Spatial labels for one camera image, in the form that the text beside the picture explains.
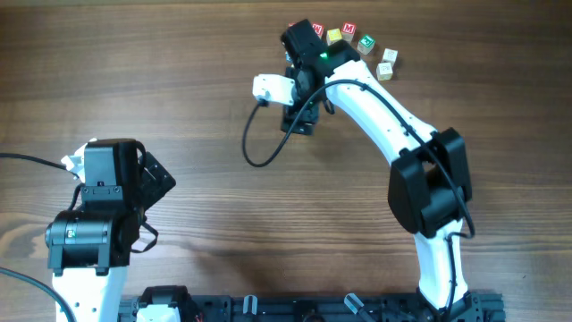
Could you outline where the white yellow-sided block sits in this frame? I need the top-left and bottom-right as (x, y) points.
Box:
(376, 62), (393, 81)

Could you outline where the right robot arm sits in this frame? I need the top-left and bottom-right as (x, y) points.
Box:
(281, 20), (475, 318)

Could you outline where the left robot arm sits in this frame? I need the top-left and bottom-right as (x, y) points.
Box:
(46, 139), (176, 321)

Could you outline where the yellow top block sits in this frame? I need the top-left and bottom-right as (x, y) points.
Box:
(326, 29), (343, 46)

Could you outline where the red M block left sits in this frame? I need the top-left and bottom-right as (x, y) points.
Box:
(312, 23), (324, 38)

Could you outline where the red m block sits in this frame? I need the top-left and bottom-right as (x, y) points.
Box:
(312, 23), (324, 38)
(341, 21), (357, 43)

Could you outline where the red M block right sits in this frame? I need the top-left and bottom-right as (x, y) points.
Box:
(341, 21), (357, 43)

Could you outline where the green letter block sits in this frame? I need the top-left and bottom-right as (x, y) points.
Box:
(357, 34), (375, 55)

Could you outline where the white block far right upper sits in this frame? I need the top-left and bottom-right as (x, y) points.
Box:
(382, 48), (398, 66)

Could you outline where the left camera black cable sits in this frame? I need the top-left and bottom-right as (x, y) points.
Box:
(0, 152), (77, 322)

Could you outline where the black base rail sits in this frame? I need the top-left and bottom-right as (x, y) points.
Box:
(117, 286), (507, 322)

